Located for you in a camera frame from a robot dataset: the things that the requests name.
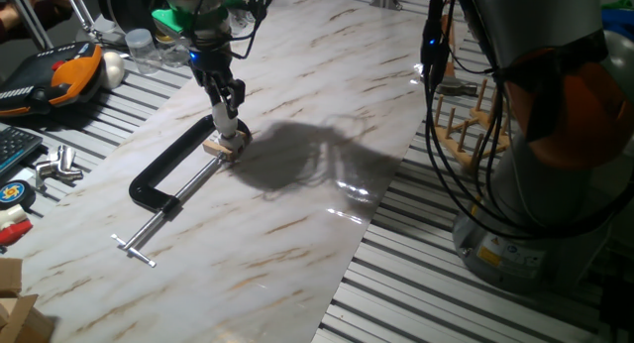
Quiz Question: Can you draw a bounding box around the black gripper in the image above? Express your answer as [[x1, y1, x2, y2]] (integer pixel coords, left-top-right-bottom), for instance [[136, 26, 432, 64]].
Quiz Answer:
[[189, 46, 248, 121]]

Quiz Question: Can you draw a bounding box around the person forearm dark sleeve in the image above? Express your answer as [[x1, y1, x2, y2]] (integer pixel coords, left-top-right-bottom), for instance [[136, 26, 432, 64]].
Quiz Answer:
[[0, 3, 70, 46]]

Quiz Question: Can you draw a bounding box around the glass jar gold lid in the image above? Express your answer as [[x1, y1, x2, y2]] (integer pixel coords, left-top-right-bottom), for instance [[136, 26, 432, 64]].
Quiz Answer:
[[156, 33, 192, 69]]

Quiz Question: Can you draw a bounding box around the clear plastic jar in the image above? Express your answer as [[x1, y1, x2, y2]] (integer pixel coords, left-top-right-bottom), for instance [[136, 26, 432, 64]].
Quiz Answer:
[[124, 28, 163, 75]]

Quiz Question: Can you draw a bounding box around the black metal C-clamp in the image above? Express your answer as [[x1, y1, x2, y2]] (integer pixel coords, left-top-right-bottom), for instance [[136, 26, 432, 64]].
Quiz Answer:
[[110, 113, 252, 269]]

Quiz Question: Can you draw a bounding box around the white egg-shaped object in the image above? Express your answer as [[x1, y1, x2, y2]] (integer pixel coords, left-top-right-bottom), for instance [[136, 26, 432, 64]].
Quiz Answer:
[[101, 50, 126, 90]]

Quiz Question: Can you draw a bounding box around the black round spool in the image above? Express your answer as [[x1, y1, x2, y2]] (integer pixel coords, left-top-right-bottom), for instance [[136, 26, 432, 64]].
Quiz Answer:
[[96, 0, 167, 35]]

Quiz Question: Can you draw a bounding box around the black orange teach pendant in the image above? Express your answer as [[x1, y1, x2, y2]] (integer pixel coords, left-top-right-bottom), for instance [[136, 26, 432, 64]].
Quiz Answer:
[[0, 41, 104, 117]]

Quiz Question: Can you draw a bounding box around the thin metal stand rod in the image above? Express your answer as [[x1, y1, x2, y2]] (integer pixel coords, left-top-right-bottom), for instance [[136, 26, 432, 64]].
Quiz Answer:
[[59, 0, 101, 43]]

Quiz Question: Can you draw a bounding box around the marble pattern sheet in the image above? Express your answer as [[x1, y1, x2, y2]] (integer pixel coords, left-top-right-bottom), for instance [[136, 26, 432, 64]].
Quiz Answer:
[[7, 0, 465, 343]]

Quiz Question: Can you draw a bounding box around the silver metal pipe fitting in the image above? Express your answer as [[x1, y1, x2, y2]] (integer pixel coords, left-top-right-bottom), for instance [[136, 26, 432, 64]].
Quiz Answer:
[[34, 144, 84, 189]]

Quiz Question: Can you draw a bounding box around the grey metal stand bar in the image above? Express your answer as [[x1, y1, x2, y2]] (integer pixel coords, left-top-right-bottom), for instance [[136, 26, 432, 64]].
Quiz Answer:
[[3, 0, 54, 51]]

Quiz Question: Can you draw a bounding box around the black keyboard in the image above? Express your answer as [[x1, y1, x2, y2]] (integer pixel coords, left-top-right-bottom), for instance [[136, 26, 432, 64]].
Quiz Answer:
[[0, 126, 44, 178]]

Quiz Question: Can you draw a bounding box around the wooden peg rack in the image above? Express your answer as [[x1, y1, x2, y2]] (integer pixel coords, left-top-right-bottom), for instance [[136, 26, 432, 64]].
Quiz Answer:
[[431, 78, 511, 174]]

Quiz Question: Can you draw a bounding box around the white red valve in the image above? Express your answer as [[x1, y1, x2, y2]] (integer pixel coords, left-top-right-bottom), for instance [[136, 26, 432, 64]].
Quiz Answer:
[[0, 203, 34, 248]]

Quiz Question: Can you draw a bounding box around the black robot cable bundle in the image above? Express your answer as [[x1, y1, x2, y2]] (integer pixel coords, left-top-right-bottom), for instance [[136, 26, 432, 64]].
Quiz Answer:
[[419, 0, 634, 240]]

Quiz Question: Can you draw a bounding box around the wooden handle hammer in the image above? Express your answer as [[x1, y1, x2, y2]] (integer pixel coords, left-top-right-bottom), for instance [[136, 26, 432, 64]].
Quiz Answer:
[[436, 13, 479, 97]]

